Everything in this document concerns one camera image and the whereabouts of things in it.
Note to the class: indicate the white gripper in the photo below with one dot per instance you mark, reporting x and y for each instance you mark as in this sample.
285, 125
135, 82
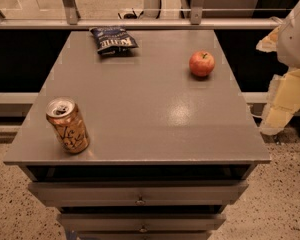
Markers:
295, 42

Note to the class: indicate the orange soda can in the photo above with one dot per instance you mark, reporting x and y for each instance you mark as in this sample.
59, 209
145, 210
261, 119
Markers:
68, 124

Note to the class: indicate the red apple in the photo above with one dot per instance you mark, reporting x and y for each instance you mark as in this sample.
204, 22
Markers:
201, 63

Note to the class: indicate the grey drawer cabinet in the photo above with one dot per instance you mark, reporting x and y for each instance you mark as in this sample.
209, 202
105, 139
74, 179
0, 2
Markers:
149, 119

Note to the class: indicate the black object behind glass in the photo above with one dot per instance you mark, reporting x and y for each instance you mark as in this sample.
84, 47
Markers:
132, 15

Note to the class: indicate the blue chip bag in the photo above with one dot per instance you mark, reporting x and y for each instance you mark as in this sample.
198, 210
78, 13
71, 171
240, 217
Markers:
112, 39

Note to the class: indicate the top grey drawer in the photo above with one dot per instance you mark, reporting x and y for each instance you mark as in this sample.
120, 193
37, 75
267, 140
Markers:
85, 194

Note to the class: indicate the grey drawer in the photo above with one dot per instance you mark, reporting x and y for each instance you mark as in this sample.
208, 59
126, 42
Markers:
141, 223
85, 194

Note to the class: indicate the metal railing frame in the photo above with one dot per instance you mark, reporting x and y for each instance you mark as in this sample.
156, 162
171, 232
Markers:
86, 14

